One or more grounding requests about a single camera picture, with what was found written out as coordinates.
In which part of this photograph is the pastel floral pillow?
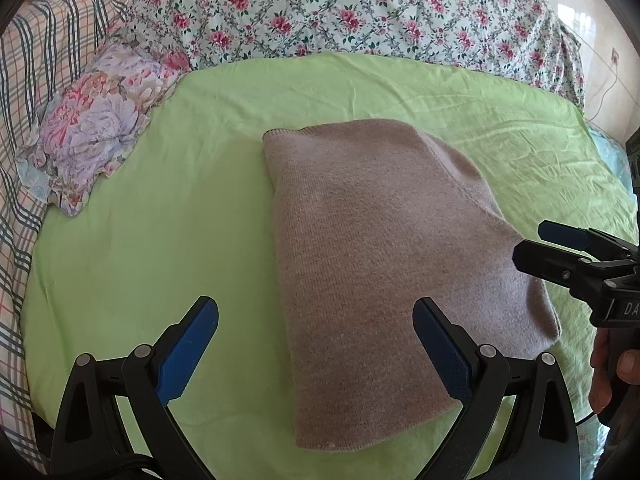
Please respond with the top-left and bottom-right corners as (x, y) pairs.
(17, 42), (191, 217)

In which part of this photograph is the floral quilt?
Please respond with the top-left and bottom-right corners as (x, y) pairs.
(120, 0), (586, 108)

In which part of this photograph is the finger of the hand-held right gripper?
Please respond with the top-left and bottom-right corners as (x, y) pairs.
(513, 240), (621, 293)
(538, 220), (640, 262)

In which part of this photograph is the white wall cable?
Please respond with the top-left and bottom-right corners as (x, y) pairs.
(595, 62), (621, 118)

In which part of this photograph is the beige knit sweater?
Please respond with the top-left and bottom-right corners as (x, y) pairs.
(262, 119), (562, 453)

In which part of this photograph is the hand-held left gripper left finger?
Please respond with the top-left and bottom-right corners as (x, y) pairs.
(47, 296), (219, 480)

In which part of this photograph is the person's right hand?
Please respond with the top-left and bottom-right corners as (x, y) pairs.
(589, 331), (640, 415)

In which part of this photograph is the plaid blanket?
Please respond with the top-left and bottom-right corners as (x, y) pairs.
(0, 0), (141, 471)

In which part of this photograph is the light blue cloth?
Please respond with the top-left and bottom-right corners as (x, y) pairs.
(587, 125), (632, 196)

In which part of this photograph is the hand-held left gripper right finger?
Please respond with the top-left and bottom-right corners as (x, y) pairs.
(412, 297), (583, 480)

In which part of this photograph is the green bed sheet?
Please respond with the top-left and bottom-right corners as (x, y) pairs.
(22, 52), (640, 476)

